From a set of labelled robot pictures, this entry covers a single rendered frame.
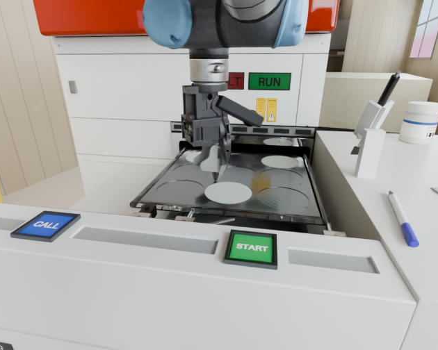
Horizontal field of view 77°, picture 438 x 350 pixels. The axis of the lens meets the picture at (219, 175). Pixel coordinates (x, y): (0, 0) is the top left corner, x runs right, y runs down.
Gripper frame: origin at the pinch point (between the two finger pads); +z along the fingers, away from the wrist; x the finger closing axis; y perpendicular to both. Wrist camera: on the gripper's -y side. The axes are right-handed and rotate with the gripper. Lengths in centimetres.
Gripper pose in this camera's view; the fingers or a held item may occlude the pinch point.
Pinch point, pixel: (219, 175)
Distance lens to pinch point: 62.7
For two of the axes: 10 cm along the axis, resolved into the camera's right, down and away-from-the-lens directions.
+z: 0.0, 9.2, 3.9
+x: 4.4, 3.5, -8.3
